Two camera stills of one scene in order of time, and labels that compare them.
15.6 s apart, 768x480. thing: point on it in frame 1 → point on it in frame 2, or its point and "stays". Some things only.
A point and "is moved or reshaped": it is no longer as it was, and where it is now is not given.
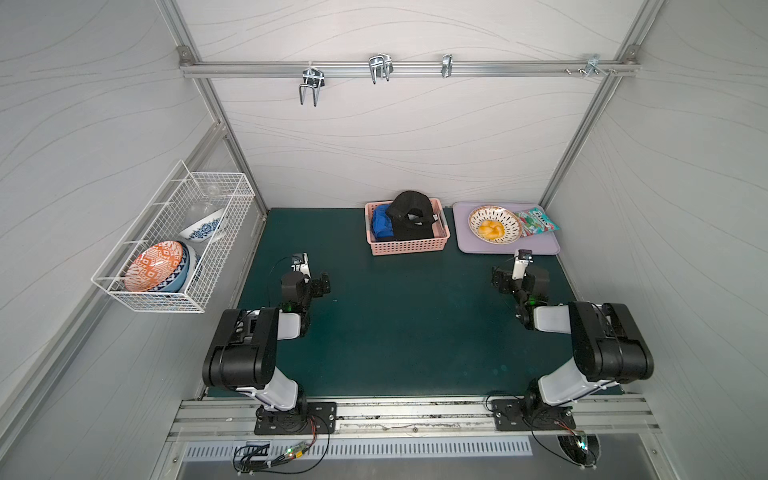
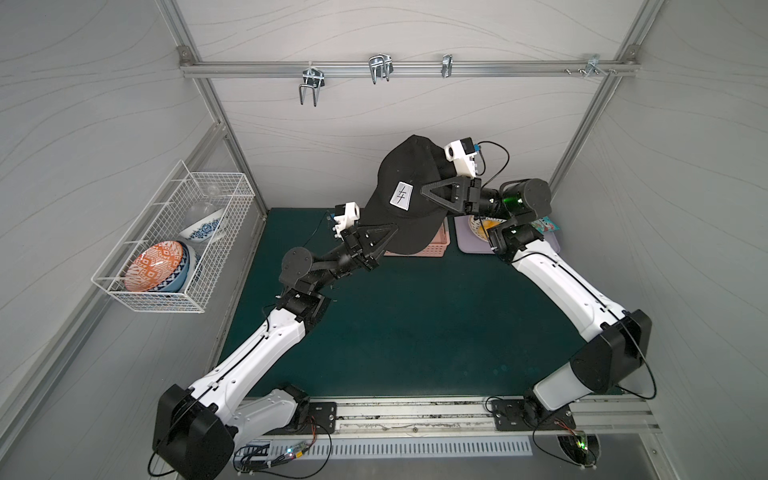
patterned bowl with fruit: [495, 225] stays
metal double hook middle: [380, 65] stays
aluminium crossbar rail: [410, 68] stays
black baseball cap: [413, 216] is moved or reshaped
